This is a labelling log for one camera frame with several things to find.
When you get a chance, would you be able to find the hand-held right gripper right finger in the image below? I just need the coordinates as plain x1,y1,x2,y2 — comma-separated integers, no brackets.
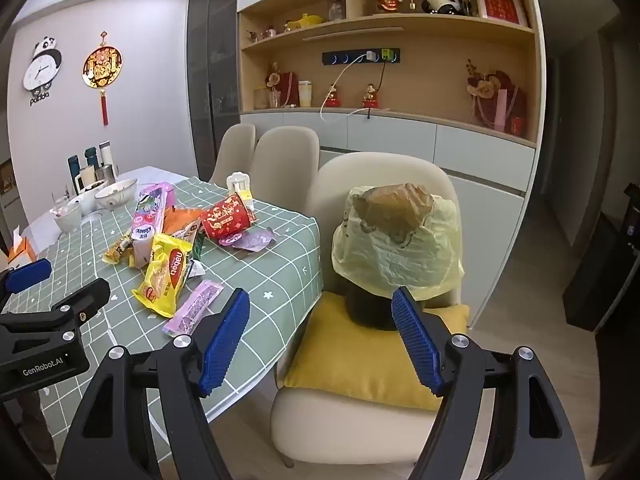
391,286,586,480

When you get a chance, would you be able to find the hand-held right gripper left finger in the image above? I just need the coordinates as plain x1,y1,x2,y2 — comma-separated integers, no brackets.
56,287,251,480

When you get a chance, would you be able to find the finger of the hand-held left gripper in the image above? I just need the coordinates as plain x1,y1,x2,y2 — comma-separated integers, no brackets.
0,258,52,306
0,278,111,348

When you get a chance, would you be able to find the black trash bin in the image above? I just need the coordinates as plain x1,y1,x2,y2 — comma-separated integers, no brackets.
345,280,401,332

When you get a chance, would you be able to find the yellow wafer packet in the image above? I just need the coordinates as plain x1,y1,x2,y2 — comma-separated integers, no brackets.
131,232,194,318

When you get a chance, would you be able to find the yellow plastic trash bag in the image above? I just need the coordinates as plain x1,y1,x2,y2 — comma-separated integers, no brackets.
331,182,466,301

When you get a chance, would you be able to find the orange snack packet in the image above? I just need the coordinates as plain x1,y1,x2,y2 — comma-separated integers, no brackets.
162,207,206,238

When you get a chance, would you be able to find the red paper cup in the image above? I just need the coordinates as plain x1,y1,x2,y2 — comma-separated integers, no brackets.
200,194,257,241

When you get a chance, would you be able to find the brown paper bag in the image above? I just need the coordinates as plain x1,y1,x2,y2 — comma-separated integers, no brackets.
352,183,435,236

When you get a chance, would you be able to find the orange tissue box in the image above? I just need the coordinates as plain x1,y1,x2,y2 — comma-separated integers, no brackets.
7,237,38,266

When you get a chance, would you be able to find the purple snack wrapper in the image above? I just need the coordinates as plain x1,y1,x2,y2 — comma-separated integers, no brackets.
162,280,225,336

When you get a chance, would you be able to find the yellow candy bar wrapper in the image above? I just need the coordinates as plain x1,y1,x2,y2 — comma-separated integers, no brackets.
102,236,133,265

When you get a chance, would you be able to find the white bowl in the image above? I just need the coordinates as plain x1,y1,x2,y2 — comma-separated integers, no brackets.
75,192,101,216
52,205,82,233

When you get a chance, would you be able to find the yellow seat cushion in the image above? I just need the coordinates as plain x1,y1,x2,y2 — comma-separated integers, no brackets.
282,291,471,411

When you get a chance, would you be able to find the green checked tablecloth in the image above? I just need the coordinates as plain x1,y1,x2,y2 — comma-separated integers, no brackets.
0,175,323,431

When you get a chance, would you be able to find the small pocket tissue pack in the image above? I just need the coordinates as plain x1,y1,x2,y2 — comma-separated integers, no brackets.
129,227,156,268

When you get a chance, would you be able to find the green white packet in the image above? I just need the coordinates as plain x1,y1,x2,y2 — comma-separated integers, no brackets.
187,232,206,281

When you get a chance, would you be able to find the purple foil wrapper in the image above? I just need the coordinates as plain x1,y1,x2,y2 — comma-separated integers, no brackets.
218,226,276,252

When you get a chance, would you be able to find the patterned ceramic bowl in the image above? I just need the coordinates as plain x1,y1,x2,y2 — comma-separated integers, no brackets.
95,178,138,211

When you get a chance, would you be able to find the white pitcher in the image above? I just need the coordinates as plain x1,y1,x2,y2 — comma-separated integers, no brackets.
75,165,98,196

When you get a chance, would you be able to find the pink tissue pack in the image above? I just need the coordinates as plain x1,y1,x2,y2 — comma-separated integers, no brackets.
132,182,176,233

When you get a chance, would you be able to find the beige dining chair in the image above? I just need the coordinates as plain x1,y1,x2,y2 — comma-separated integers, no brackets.
250,126,321,211
207,122,257,186
270,151,463,468

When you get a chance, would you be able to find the white yellow toy chair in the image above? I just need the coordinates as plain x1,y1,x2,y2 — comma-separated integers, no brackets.
226,172,255,211

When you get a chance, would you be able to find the black floor appliance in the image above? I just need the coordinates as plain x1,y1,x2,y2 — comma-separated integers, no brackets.
562,182,640,333

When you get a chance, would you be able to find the white lower cabinet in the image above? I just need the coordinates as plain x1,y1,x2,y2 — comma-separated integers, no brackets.
240,110,538,321

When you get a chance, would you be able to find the dark glass cabinet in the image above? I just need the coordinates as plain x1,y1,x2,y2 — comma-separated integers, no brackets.
187,0,241,181

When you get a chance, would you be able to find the large red flower gift bag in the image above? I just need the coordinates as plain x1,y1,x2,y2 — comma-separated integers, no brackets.
466,59,528,133

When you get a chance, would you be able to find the wooden shelf unit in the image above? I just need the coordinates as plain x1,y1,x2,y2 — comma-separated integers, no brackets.
236,0,546,150

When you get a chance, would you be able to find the red gift bag with flowers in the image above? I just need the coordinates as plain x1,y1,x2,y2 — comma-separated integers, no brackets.
267,62,298,109

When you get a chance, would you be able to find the black power strip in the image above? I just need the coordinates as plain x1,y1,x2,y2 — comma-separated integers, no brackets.
322,48,401,67

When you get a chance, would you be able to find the panda bottle holder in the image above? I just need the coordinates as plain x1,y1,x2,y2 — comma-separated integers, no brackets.
421,0,473,15

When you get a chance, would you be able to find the framed red picture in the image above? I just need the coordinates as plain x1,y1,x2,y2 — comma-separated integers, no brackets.
474,0,529,28

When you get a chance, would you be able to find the panda wall clock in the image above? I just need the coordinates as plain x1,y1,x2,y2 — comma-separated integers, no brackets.
22,36,63,106

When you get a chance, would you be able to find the red gold wall ornament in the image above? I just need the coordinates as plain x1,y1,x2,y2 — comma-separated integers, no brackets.
82,31,123,126

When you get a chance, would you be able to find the black cable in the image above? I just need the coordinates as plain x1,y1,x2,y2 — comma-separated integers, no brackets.
365,62,386,118

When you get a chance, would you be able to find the white charging cable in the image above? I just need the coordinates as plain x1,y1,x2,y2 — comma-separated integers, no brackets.
320,57,371,123

